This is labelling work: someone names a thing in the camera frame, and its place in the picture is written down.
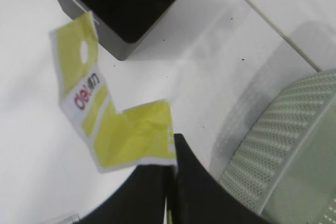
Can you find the yellow white waste paper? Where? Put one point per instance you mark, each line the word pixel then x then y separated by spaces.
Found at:
pixel 141 135

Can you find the green woven plastic basket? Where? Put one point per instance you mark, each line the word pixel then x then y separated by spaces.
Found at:
pixel 284 168

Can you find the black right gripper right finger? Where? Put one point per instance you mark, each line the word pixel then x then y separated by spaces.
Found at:
pixel 199 198

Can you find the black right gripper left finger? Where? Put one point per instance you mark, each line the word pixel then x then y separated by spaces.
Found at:
pixel 140 199

